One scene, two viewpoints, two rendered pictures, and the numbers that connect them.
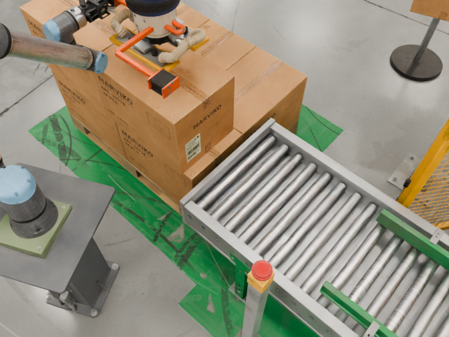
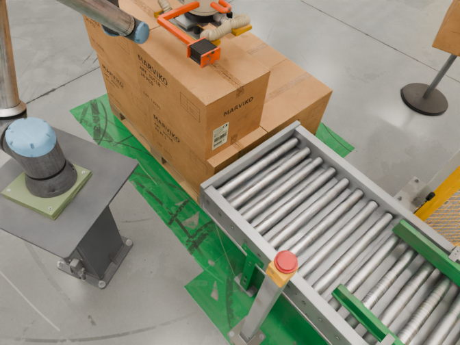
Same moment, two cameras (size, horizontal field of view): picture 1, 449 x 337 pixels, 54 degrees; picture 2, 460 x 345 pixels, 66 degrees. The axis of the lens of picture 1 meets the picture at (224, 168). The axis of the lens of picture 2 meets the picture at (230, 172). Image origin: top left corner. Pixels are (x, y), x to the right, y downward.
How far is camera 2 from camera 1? 0.44 m
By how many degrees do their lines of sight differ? 2
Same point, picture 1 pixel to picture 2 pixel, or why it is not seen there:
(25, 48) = not seen: outside the picture
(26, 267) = (34, 226)
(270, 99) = (296, 105)
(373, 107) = (382, 132)
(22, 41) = not seen: outside the picture
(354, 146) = (363, 163)
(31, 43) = not seen: outside the picture
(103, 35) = (148, 18)
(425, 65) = (432, 102)
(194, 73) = (231, 62)
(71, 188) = (95, 155)
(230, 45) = (264, 54)
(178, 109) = (211, 92)
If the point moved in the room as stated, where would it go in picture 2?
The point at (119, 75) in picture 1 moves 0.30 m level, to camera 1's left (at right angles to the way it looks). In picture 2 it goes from (159, 54) to (97, 46)
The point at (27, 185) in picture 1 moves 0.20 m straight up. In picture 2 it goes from (46, 139) to (22, 96)
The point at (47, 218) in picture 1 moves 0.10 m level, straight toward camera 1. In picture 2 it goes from (63, 180) to (72, 198)
